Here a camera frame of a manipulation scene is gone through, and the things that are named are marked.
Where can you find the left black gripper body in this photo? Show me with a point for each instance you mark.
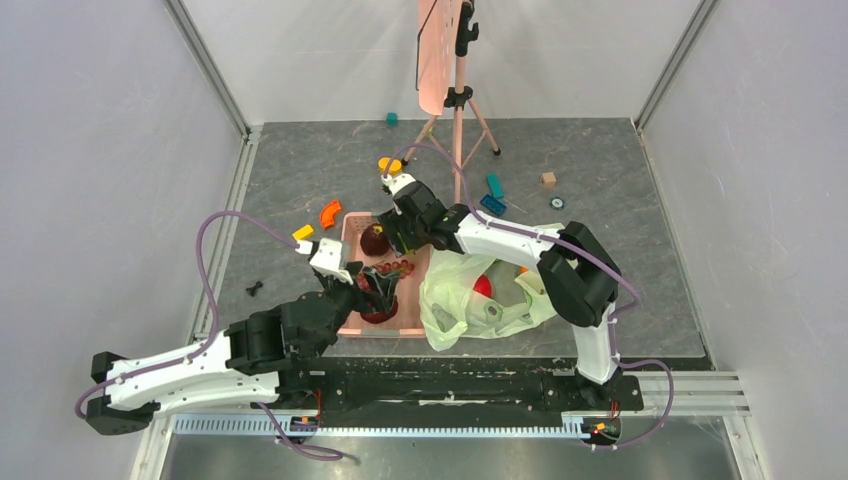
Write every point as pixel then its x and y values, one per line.
pixel 348 296

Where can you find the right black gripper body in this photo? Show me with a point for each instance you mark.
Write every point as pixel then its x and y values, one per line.
pixel 395 234

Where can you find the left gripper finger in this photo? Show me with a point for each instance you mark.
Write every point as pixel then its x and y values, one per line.
pixel 371 291
pixel 388 284

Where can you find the light green plastic bag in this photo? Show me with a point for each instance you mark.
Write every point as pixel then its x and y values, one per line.
pixel 451 310

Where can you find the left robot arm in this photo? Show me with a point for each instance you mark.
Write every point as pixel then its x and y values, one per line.
pixel 257 360

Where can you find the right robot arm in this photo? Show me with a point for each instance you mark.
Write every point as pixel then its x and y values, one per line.
pixel 576 272

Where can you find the dark red fake pomegranate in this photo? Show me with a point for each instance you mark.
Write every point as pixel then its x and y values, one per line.
pixel 377 317

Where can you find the red fake grape bunch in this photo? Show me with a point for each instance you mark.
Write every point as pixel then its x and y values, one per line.
pixel 403 267

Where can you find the dark red fake apple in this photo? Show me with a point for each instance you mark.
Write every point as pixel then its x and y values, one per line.
pixel 374 241

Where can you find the green fake apple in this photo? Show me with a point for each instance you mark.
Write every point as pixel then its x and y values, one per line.
pixel 502 276

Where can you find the yellow toy block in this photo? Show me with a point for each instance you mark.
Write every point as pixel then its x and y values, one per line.
pixel 390 166

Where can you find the blue lego brick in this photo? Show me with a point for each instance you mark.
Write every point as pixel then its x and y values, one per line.
pixel 494 206

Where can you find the small yellow block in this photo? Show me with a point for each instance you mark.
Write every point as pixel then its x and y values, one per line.
pixel 304 233

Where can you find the teal rectangular block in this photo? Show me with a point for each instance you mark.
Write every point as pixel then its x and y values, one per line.
pixel 495 186

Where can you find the orange curved toy piece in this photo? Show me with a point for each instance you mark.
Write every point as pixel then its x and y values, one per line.
pixel 329 213

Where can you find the small wooden cube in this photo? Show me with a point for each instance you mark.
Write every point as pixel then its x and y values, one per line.
pixel 548 180

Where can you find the pink board on tripod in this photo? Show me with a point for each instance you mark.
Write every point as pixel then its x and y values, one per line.
pixel 436 35

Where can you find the pink tripod stand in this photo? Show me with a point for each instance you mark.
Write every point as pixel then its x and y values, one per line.
pixel 458 99

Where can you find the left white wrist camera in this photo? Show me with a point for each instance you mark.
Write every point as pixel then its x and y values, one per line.
pixel 330 260

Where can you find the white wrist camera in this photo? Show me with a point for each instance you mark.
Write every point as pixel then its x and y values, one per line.
pixel 392 185
pixel 330 260

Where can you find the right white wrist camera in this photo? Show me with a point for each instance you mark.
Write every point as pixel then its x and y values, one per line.
pixel 392 185

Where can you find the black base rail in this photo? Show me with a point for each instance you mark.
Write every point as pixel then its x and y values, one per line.
pixel 545 383

